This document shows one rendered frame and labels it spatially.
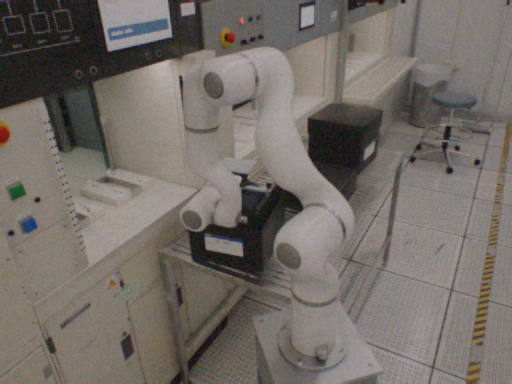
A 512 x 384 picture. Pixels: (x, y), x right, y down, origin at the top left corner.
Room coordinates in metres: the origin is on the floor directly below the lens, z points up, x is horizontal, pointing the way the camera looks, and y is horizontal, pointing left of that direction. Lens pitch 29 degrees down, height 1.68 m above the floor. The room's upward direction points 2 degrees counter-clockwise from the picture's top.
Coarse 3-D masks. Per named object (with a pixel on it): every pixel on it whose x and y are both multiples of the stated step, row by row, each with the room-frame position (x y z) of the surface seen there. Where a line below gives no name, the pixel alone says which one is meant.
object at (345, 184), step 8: (312, 160) 1.81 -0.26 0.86; (320, 168) 1.68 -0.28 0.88; (328, 168) 1.72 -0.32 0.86; (336, 168) 1.71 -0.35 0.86; (344, 168) 1.71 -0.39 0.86; (352, 168) 1.71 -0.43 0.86; (328, 176) 1.64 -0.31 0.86; (336, 176) 1.63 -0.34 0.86; (344, 176) 1.63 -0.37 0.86; (352, 176) 1.64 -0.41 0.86; (336, 184) 1.56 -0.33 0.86; (344, 184) 1.56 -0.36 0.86; (352, 184) 1.65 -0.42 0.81; (288, 192) 1.56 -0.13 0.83; (344, 192) 1.55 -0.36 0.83; (352, 192) 1.65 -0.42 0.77; (288, 200) 1.56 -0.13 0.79; (296, 200) 1.54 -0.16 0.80; (296, 208) 1.54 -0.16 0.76
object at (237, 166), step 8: (224, 160) 1.34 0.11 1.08; (232, 160) 1.34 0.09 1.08; (240, 160) 1.34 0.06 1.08; (248, 160) 1.33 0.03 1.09; (232, 168) 1.27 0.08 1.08; (240, 168) 1.27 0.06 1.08; (248, 168) 1.27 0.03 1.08; (272, 184) 1.34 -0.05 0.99; (272, 192) 1.33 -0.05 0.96; (264, 200) 1.22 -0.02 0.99; (272, 200) 1.33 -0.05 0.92; (248, 208) 1.18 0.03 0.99; (256, 208) 1.17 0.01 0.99; (264, 208) 1.25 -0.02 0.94; (272, 208) 1.33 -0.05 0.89; (248, 216) 1.18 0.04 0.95; (256, 216) 1.18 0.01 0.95; (264, 216) 1.24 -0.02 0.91; (240, 224) 1.19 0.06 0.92; (248, 224) 1.18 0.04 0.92; (256, 224) 1.17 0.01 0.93
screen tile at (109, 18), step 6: (102, 0) 1.27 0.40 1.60; (126, 0) 1.34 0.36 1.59; (132, 0) 1.37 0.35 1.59; (108, 6) 1.28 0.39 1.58; (114, 6) 1.30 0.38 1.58; (120, 6) 1.32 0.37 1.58; (126, 6) 1.34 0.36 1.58; (132, 6) 1.36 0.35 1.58; (108, 12) 1.28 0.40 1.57; (114, 12) 1.30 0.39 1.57; (120, 12) 1.32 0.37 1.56; (126, 12) 1.34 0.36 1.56; (132, 12) 1.36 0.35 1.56; (108, 18) 1.28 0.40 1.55; (114, 18) 1.30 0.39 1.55; (120, 18) 1.31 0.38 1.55; (126, 18) 1.33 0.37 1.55; (132, 18) 1.36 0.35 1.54
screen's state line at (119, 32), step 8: (136, 24) 1.37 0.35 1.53; (144, 24) 1.39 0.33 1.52; (152, 24) 1.42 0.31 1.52; (160, 24) 1.46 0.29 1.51; (168, 24) 1.49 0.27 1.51; (112, 32) 1.28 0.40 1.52; (120, 32) 1.31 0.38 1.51; (128, 32) 1.33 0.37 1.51; (136, 32) 1.36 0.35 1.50; (144, 32) 1.39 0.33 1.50; (152, 32) 1.42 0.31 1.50; (112, 40) 1.28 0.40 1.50
